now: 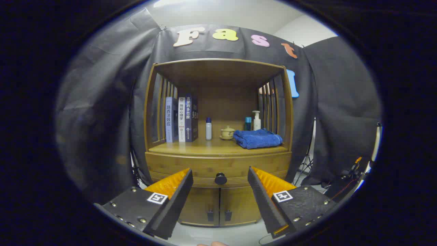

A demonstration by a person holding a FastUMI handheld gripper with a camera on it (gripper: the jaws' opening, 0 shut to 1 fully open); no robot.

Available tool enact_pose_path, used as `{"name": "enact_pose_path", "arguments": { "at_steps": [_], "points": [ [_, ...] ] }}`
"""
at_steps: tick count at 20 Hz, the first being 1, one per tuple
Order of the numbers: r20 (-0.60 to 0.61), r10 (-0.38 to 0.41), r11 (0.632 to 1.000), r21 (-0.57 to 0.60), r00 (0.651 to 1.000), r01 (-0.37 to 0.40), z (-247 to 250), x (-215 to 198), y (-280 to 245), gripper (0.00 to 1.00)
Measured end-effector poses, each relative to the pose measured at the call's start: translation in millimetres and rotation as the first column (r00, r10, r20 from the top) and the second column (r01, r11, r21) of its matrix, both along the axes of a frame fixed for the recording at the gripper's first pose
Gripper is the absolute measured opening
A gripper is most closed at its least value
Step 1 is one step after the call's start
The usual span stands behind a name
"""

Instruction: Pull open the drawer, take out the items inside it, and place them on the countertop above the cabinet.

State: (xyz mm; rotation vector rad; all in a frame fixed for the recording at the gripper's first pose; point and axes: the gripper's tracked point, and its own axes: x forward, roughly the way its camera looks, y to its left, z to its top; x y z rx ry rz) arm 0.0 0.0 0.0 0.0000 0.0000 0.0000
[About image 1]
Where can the white pump bottle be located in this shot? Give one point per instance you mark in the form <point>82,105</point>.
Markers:
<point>256,123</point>

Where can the black equipment with orange clip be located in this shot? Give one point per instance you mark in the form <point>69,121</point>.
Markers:
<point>341,188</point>

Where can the black backdrop cloth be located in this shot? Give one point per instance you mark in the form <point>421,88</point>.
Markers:
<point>102,102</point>

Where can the white book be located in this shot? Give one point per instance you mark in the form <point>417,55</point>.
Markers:
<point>181,119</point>

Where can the folded blue towel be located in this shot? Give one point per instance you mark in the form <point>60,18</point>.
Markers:
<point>257,139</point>

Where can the teal bottle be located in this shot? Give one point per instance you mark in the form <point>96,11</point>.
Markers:
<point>248,123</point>

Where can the black tripod stand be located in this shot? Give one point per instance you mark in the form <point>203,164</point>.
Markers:
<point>306,161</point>

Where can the white bottle with blue cap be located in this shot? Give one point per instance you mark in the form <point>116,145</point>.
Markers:
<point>208,130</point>

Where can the wooden cabinet door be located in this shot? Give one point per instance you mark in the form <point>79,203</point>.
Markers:
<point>201,205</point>
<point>239,205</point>

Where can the wooden drawer with black knob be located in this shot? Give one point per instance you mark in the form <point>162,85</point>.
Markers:
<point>205,167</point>

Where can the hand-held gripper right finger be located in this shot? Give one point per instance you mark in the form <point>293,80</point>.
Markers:
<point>263,201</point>

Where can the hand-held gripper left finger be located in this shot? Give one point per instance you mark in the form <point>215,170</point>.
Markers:
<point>177,201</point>

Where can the beige lidded teacup with saucer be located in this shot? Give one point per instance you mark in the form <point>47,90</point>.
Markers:
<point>227,133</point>

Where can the wooden countertop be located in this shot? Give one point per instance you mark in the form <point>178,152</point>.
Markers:
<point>205,147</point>

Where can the dark blue book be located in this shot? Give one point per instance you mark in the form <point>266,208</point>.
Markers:
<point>191,118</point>

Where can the light blue book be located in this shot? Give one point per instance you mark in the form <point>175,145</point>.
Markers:
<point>169,119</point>

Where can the wooden cabinet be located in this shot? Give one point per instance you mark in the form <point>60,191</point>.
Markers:
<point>218,73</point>

